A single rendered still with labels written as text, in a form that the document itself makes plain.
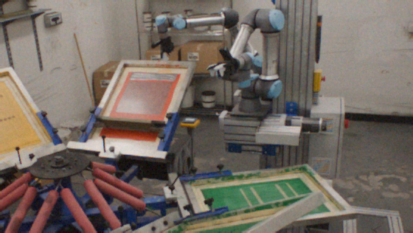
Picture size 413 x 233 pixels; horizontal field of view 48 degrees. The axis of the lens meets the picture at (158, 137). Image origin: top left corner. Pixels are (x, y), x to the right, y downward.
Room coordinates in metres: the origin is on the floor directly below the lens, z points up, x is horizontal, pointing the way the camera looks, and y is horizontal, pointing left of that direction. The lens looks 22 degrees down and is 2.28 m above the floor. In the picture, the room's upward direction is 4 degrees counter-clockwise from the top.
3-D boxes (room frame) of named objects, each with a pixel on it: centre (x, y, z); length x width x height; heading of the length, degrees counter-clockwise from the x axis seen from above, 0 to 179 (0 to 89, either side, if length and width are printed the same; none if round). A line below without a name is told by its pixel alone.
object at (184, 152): (3.06, -0.11, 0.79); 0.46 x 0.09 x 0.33; 156
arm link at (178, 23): (3.30, -0.40, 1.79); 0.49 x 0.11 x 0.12; 98
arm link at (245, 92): (2.89, -0.62, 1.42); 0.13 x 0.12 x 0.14; 45
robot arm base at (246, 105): (2.89, -0.62, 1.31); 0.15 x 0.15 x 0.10
